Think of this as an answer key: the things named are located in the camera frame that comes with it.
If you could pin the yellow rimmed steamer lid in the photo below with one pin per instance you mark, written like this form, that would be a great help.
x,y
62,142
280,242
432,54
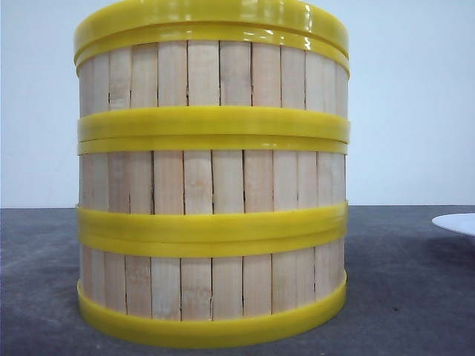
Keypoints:
x,y
291,23

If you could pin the front bamboo steamer basket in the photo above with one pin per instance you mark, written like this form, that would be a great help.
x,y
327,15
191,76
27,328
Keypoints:
x,y
211,280

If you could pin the white plate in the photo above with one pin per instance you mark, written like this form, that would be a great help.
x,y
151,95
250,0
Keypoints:
x,y
459,223

